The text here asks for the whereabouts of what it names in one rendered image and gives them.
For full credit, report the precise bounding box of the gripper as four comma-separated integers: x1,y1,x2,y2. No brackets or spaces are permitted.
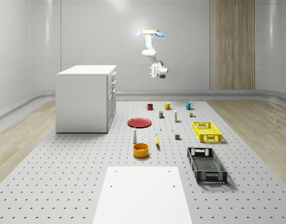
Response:
148,63,158,78

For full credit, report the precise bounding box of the red plate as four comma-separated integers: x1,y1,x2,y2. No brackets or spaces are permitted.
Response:
127,117,152,129

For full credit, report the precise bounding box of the white cabinet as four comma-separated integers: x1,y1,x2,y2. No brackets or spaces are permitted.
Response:
55,65,117,134

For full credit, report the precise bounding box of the yellow bowl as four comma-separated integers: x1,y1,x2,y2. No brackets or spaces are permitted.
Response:
133,142,150,159

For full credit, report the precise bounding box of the yellow basket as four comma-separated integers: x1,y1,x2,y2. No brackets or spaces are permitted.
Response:
192,121,222,143

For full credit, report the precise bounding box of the dark grey basket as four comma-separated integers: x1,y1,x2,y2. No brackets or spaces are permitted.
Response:
186,147,228,185

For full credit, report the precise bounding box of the white board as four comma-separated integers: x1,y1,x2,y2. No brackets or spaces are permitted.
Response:
92,166,193,224

